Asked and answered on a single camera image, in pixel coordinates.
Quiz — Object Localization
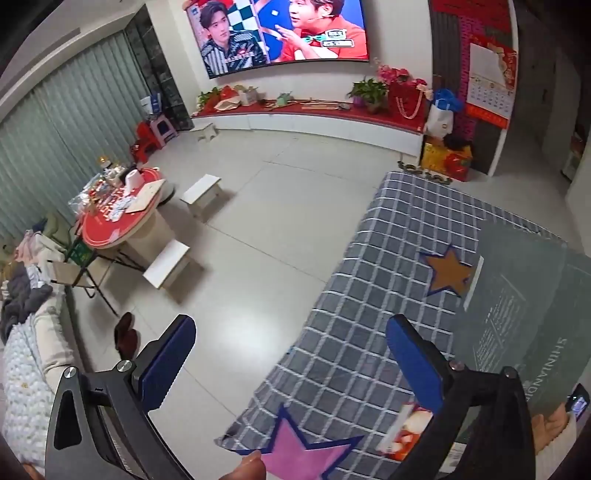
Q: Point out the grey vertical blinds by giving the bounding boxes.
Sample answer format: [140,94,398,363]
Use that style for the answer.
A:
[0,32,153,241]

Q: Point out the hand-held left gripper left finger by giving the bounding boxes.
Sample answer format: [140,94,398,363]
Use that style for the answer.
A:
[46,315,197,480]

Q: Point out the green potted plant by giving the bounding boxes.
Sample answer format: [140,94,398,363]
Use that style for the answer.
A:
[348,78,389,114]

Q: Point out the white wooden stool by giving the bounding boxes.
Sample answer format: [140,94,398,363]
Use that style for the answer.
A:
[142,240,192,291]
[180,174,223,222]

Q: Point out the grey checked mat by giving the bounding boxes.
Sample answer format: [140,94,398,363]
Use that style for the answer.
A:
[215,171,568,480]

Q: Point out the dark red slipper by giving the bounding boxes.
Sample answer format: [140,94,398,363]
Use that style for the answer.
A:
[115,312,138,361]

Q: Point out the round red table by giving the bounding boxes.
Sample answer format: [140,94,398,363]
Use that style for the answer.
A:
[76,166,169,273]

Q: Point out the cartoon printed mat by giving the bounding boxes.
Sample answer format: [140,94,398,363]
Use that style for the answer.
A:
[379,401,462,462]

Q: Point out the white bobble blanket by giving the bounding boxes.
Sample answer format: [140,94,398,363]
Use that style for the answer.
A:
[0,318,56,462]

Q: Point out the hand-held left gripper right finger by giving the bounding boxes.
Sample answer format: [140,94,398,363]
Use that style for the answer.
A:
[385,315,539,480]

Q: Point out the red plastic stool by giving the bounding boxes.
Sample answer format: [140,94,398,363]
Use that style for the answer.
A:
[130,122,160,162]

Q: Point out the white red-topped television cabinet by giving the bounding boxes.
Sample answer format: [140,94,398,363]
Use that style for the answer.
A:
[191,99,428,155]

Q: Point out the pink flowers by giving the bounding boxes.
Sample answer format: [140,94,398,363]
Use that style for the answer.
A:
[376,65,428,90]

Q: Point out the pile of clothes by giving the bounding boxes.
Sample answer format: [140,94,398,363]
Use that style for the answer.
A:
[0,231,61,337]

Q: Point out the red gift bag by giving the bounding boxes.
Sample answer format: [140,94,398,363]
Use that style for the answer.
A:
[388,82,428,132]

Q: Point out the wall television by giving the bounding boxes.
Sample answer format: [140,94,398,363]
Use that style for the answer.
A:
[185,0,371,79]

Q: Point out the person's right hand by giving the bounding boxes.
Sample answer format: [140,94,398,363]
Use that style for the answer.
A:
[530,412,571,448]

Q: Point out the beige sofa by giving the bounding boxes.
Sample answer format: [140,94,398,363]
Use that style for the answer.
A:
[0,212,88,462]

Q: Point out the grey storage box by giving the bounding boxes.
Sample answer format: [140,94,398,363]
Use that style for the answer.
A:
[455,217,591,416]

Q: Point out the small red flower plant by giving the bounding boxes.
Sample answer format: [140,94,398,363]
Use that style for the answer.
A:
[198,85,241,112]

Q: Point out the white and blue bag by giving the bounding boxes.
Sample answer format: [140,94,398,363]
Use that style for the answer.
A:
[425,88,465,139]

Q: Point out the folding chair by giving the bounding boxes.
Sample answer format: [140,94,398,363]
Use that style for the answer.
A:
[46,258,121,317]

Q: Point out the wall calendar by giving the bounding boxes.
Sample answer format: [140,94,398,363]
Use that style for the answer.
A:
[464,39,518,127]

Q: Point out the pink plastic stool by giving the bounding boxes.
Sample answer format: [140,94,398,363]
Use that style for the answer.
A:
[150,115,178,144]

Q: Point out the yellow and red carton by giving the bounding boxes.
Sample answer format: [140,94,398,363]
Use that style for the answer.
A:
[420,138,474,183]

